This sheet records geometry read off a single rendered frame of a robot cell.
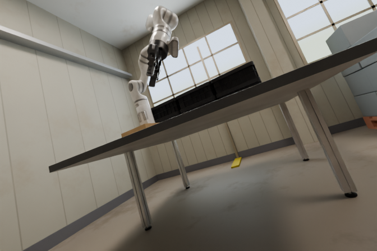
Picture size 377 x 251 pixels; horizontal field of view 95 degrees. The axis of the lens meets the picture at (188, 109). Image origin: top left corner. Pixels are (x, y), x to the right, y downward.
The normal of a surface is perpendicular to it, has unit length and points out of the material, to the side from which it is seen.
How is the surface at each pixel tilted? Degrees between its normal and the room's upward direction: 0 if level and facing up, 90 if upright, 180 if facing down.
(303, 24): 90
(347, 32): 90
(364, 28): 90
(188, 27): 90
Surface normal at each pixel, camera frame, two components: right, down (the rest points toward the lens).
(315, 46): -0.36, -0.05
